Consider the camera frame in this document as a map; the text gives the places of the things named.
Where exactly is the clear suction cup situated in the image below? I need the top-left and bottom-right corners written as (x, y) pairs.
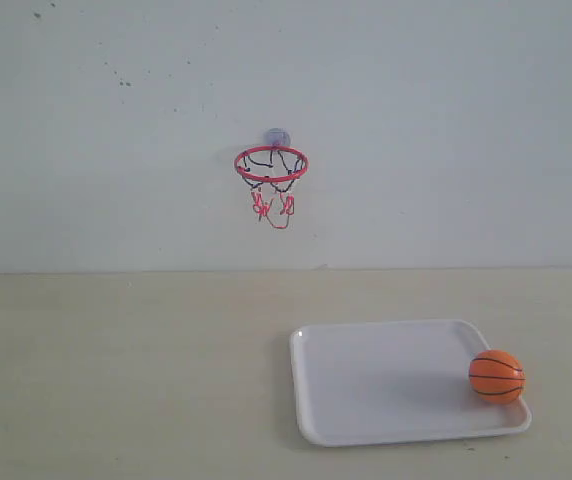
top-left (263, 128), bottom-right (291, 147)

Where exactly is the white plastic tray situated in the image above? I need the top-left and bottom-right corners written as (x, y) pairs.
top-left (289, 319), bottom-right (532, 447)

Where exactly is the small orange basketball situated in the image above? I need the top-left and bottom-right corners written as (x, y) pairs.
top-left (468, 349), bottom-right (526, 405)

